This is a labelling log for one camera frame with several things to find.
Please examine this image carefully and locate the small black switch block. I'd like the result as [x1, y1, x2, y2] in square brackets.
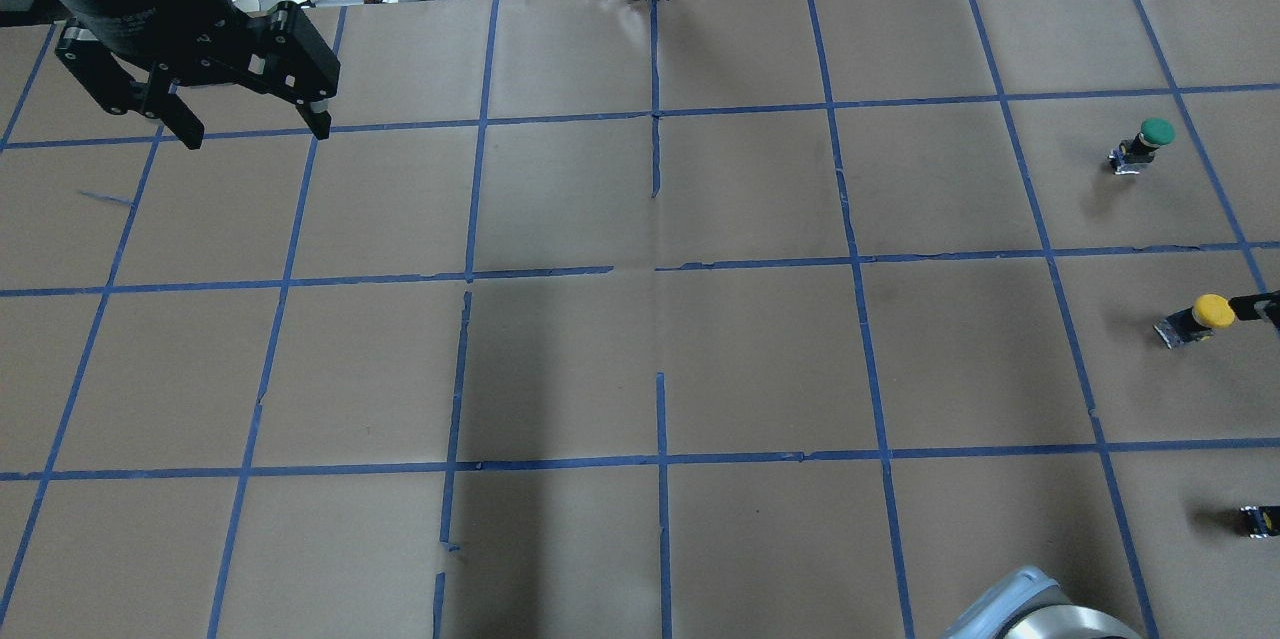
[1236, 505, 1279, 539]

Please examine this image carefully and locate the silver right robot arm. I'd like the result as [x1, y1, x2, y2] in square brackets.
[942, 291, 1279, 638]

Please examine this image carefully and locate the yellow push button switch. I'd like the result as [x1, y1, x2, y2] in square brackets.
[1155, 295, 1236, 350]

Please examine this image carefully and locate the green push button switch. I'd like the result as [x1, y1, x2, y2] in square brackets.
[1108, 118, 1176, 177]

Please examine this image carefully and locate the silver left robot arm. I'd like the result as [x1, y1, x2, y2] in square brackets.
[55, 0, 340, 150]

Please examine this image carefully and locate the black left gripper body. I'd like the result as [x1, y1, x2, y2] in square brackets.
[35, 0, 271, 90]

